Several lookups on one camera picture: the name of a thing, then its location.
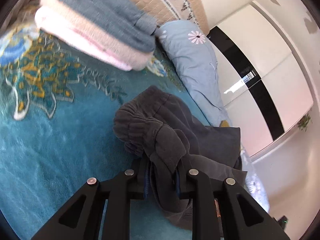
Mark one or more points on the dark grey sweatpants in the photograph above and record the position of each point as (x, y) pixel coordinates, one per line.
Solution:
(161, 126)

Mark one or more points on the teal floral bed blanket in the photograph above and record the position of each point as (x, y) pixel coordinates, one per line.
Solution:
(57, 111)

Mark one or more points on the white black sliding wardrobe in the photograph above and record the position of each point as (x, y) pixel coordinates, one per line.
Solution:
(263, 88)

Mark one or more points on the folded pink fluffy garment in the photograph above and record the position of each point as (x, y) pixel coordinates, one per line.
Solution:
(80, 33)

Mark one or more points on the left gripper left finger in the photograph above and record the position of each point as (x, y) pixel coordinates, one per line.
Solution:
(100, 209)

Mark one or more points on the folded grey knit garment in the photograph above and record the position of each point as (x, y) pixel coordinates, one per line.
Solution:
(121, 19)

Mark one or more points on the light blue floral duvet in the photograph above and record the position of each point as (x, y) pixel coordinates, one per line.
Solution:
(195, 62)

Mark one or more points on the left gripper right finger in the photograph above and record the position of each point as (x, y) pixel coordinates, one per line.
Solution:
(223, 209)

